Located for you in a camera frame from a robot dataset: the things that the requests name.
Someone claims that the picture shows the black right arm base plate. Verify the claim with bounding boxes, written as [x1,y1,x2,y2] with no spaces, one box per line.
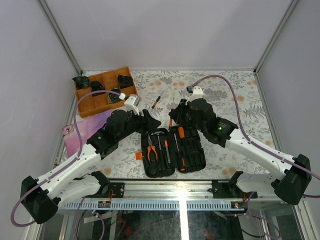
[211,180,242,199]

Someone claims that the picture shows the black plastic tool case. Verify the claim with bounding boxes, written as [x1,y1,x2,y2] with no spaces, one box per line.
[141,125,206,178]

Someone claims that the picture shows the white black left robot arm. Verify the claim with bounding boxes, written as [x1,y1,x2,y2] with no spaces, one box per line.
[20,109,161,224]

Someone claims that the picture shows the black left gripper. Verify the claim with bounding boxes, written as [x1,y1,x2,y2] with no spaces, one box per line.
[117,107,162,143]

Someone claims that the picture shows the orange utility knife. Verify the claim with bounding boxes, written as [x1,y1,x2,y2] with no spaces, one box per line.
[164,139,171,164]

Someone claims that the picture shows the aluminium front rail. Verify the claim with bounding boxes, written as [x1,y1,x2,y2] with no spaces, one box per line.
[37,178,307,202]

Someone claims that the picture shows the orange case latch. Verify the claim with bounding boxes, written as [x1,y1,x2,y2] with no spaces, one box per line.
[135,151,144,161]

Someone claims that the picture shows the grey slotted cable duct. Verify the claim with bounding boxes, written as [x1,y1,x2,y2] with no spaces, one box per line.
[62,199,245,211]

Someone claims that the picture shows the long orange black screwdriver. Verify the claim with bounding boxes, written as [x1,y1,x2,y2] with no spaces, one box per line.
[175,126,185,153]

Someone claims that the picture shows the orange wooden compartment tray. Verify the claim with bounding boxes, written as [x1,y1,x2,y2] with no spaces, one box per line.
[75,66,137,118]

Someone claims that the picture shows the thick orange black screwdriver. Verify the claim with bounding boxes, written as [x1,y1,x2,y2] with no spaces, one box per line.
[177,150,186,172]

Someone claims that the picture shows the dark rolled tape far left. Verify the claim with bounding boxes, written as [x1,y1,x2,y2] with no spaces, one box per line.
[72,75,90,90]

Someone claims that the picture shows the small precision screwdriver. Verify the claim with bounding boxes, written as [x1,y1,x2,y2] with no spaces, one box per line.
[168,96,176,131]
[151,91,164,109]

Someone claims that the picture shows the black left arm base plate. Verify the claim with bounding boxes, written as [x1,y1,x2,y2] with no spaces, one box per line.
[100,182,125,200]

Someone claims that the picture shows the purple cloth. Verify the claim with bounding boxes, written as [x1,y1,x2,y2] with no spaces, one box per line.
[62,110,112,157]

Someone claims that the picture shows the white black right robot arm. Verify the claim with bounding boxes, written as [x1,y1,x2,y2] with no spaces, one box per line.
[169,98,312,205]

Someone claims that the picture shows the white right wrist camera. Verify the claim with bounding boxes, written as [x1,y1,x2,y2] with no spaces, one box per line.
[186,86,204,103]

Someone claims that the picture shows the claw hammer black handle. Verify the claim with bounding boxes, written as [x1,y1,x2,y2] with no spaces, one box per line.
[150,131,163,150]

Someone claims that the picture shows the orange black needle-nose pliers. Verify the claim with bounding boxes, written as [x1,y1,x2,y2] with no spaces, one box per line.
[147,134,158,162]

